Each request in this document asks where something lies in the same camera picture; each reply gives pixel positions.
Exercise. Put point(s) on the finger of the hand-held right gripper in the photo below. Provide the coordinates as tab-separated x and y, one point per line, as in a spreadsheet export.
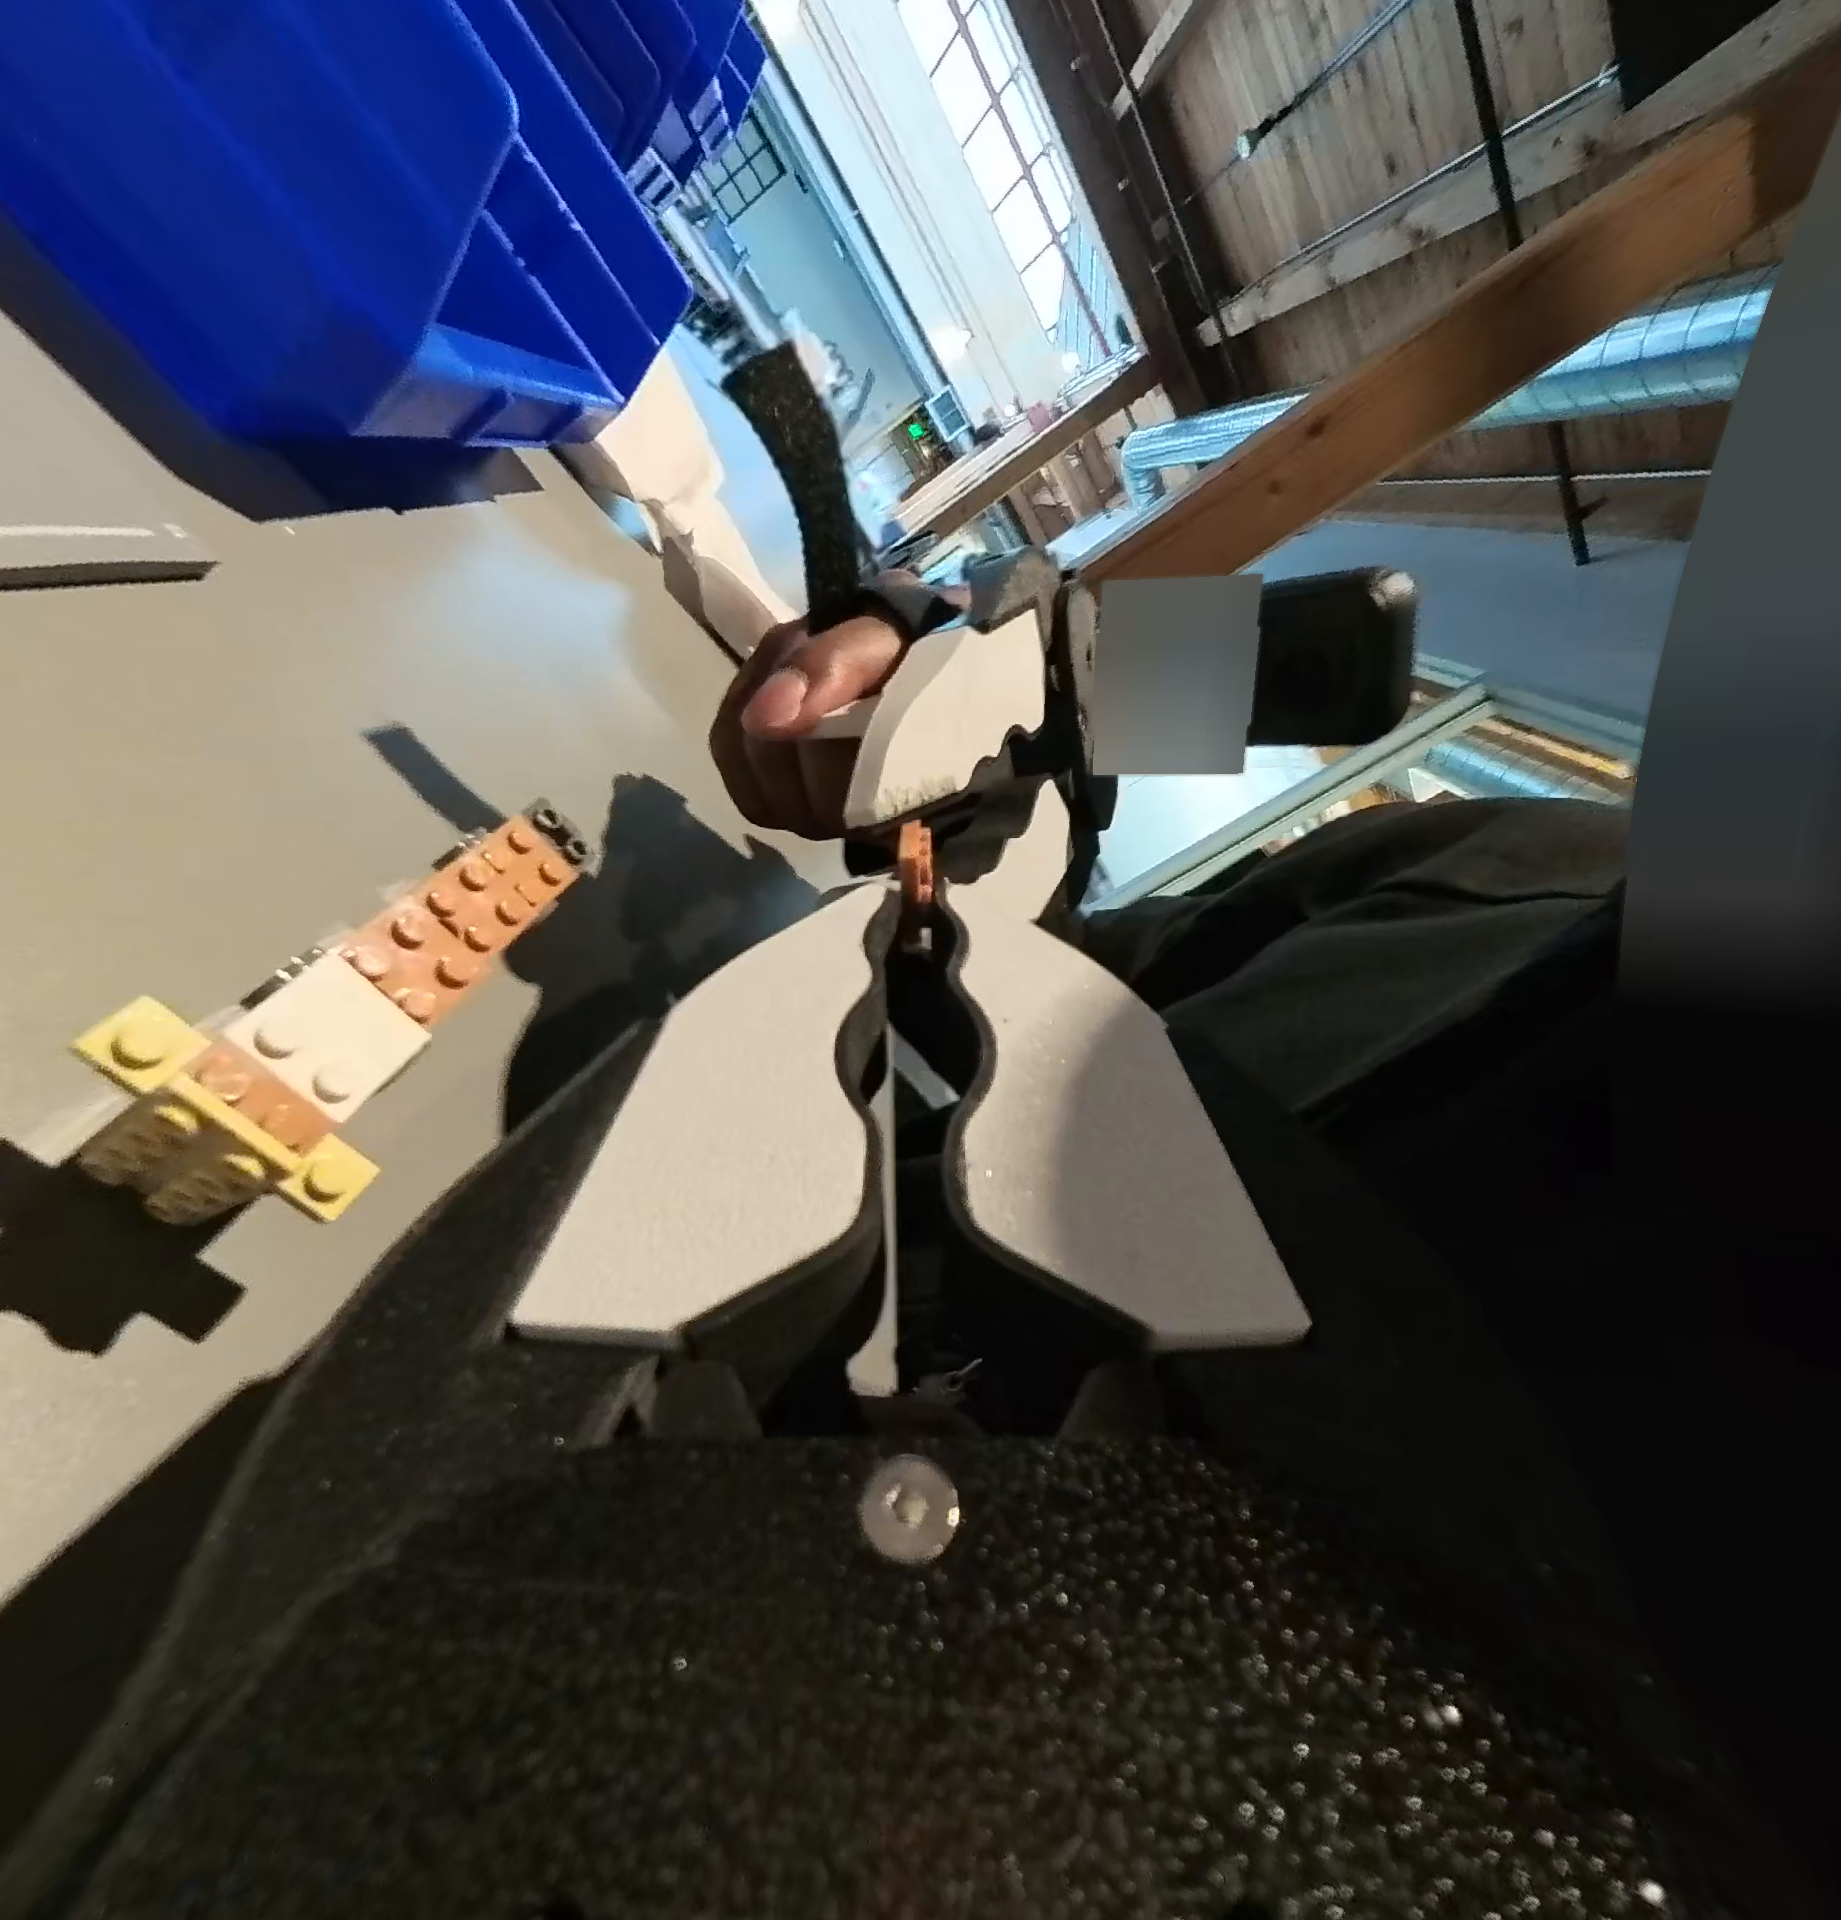
949	720
994	842

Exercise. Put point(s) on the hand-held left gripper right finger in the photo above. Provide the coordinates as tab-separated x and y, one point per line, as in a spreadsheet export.
1115	1170

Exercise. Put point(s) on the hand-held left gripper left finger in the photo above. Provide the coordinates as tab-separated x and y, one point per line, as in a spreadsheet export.
680	1170

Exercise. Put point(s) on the small orange brick piece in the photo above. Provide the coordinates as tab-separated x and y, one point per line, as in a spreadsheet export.
916	872

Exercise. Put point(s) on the orange toy brick model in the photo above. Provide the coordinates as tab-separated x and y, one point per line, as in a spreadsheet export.
456	915

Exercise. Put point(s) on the person's right hand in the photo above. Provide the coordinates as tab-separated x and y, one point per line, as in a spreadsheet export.
777	750

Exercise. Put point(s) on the wooden ceiling beam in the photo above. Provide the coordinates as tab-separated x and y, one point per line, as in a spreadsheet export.
1461	329

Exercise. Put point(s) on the large window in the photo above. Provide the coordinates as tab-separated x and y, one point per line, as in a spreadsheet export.
1010	165

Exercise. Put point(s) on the stack of blue plastic bins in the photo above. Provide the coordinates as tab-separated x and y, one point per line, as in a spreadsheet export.
695	76

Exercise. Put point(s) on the blue plastic storage bin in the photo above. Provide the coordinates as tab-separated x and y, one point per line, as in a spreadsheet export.
259	195

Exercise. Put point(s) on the metal air duct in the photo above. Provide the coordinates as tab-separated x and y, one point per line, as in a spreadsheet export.
1612	360

